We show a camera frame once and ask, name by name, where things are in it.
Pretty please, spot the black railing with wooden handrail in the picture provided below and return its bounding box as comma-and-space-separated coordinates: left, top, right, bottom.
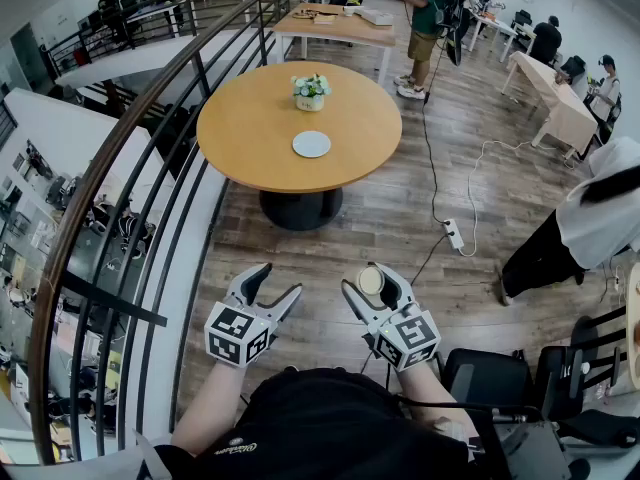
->
27, 0, 292, 465

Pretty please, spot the white rectangular table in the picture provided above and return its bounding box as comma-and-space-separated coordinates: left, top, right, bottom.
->
467, 7, 520, 64

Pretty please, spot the person's left forearm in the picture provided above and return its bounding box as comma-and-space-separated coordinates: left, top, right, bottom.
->
169, 360, 252, 457

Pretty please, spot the pale wooden board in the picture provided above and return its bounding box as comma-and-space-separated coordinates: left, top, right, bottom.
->
624, 262, 640, 390

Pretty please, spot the round wooden table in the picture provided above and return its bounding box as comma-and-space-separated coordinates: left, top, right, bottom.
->
195, 61, 404, 232

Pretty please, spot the white flat box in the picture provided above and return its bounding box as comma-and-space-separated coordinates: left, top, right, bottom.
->
358, 7, 396, 27

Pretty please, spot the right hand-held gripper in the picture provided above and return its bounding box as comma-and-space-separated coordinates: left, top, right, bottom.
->
341, 261, 442, 373

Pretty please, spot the small round beige object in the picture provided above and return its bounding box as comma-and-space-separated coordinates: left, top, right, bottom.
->
356, 265, 387, 297

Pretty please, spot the person's right forearm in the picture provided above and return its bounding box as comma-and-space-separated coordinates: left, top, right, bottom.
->
397, 361, 482, 450

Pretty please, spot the white round plate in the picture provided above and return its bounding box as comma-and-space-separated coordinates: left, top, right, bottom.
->
291, 130, 333, 160

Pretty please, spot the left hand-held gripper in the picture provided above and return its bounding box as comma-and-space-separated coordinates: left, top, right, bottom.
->
203, 262, 304, 369

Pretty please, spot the long black cable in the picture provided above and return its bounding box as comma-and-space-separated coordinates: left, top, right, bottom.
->
421, 17, 459, 227

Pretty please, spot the white power strip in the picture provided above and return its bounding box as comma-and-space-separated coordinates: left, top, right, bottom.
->
442, 217, 466, 252

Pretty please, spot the white cable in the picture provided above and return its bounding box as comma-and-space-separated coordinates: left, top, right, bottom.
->
457, 139, 551, 259

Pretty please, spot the person's black shirt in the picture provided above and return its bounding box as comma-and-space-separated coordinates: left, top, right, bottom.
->
134, 366, 484, 480

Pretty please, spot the black backpack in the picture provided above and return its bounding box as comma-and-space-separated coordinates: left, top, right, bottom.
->
434, 0, 466, 67

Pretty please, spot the table with beige cloth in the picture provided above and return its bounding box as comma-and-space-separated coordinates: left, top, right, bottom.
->
500, 50, 599, 162

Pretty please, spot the white pot of flowers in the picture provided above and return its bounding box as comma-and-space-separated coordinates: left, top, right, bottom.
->
290, 72, 334, 113

